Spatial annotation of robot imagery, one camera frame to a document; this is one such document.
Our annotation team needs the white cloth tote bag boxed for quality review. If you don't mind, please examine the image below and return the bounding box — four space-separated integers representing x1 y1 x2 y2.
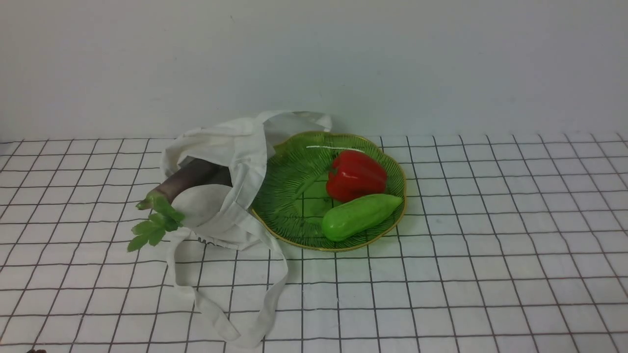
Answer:
161 110 332 349

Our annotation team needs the red bell pepper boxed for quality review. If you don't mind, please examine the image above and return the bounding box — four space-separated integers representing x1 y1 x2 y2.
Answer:
326 150 388 203

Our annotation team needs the green leaf-shaped plate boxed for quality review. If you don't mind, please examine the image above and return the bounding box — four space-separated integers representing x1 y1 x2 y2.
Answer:
252 132 407 252

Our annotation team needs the white grid tablecloth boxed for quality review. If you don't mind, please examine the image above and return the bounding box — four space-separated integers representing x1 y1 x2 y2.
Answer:
0 133 628 353

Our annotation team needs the white radish with leaves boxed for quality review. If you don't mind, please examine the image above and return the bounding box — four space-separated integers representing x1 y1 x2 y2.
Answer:
127 184 233 252

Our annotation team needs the purple eggplant green tip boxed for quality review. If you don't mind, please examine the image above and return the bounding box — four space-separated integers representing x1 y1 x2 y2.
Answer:
135 158 233 211

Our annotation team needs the green cucumber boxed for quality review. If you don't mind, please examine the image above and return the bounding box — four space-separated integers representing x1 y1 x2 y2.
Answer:
321 194 404 243

